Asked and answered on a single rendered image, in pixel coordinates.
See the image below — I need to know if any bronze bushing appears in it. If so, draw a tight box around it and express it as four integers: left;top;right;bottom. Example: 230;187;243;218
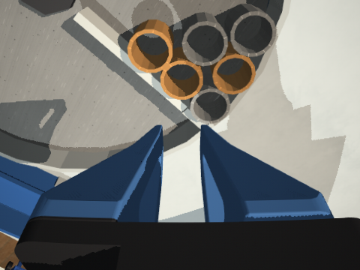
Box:
160;47;203;100
210;41;256;95
127;19;174;73

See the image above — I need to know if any grey metal ring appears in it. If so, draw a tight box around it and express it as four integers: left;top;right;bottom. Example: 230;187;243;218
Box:
224;4;276;57
190;73;230;124
182;12;228;66

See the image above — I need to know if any blue crate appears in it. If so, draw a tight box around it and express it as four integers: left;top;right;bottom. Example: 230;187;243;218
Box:
0;156;66;239

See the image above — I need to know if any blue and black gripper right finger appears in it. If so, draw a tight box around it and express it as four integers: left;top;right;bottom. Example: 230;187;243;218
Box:
199;124;334;222

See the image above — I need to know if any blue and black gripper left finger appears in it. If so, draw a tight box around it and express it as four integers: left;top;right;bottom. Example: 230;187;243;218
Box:
28;125;164;222

